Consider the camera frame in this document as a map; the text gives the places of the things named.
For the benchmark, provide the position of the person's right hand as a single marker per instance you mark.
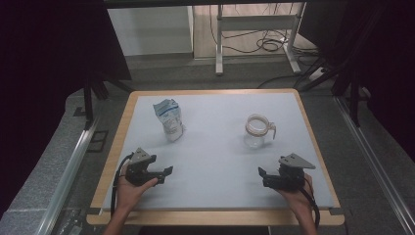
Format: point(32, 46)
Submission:
point(301, 199)

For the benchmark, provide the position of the black floor bracket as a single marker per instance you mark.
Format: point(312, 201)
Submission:
point(98, 141)

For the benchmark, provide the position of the light grey table mat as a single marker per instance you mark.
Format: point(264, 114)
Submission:
point(215, 163)

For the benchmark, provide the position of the black metal stand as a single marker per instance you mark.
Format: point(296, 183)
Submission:
point(354, 98)

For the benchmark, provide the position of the white metal desk frame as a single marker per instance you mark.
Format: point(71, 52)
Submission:
point(257, 23)

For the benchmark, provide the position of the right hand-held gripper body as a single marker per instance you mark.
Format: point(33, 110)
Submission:
point(290, 176)

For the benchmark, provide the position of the black tripod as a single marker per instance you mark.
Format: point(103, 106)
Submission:
point(88, 98)

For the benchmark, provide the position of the black curtain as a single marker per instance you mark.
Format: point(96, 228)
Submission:
point(385, 65)
point(42, 81)

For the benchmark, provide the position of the person's left hand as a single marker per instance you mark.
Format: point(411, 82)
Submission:
point(129, 196)

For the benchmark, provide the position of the white and blue plastic bag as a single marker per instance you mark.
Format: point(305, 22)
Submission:
point(171, 122)

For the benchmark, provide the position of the white power strip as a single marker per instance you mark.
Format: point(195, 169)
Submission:
point(316, 74)

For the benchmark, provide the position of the aluminium rail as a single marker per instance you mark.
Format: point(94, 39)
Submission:
point(70, 176)
point(375, 156)

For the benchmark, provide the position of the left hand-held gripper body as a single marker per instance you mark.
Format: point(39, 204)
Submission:
point(137, 171)

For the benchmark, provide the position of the white panel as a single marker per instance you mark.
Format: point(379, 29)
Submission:
point(150, 31)

